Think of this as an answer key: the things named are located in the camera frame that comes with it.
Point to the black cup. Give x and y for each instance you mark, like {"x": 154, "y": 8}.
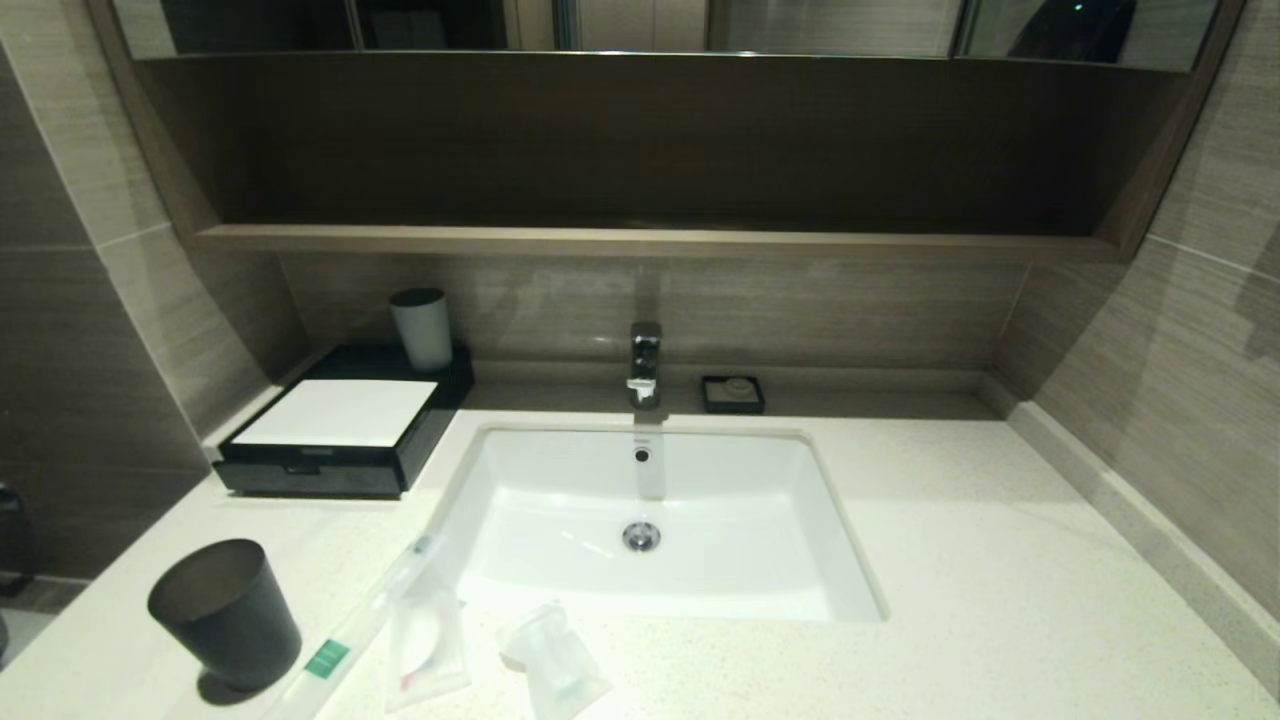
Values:
{"x": 235, "y": 630}

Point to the chrome sink drain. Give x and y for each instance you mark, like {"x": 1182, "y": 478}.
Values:
{"x": 641, "y": 536}

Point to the clear sachet cotton pads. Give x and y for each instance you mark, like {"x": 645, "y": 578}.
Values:
{"x": 425, "y": 640}

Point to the chrome faucet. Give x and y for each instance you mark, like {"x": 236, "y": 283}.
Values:
{"x": 645, "y": 360}

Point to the mirror cabinet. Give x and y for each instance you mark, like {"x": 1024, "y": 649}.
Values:
{"x": 830, "y": 25}

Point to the grey white cup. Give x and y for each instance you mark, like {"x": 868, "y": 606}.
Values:
{"x": 425, "y": 335}

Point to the toothbrush packet green label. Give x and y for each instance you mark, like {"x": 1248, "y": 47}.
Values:
{"x": 325, "y": 660}

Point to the crumpled clear plastic sachet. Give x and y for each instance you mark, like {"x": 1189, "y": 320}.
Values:
{"x": 555, "y": 665}

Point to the black drawer box white top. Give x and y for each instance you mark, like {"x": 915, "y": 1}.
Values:
{"x": 330, "y": 470}

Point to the white sink basin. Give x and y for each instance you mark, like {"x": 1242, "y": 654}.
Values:
{"x": 700, "y": 540}

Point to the brown wooden wall shelf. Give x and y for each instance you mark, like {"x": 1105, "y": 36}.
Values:
{"x": 650, "y": 240}

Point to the black soap dish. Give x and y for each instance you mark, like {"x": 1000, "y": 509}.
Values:
{"x": 712, "y": 405}

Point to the beige soap bar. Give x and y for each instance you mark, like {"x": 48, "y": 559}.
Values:
{"x": 738, "y": 386}

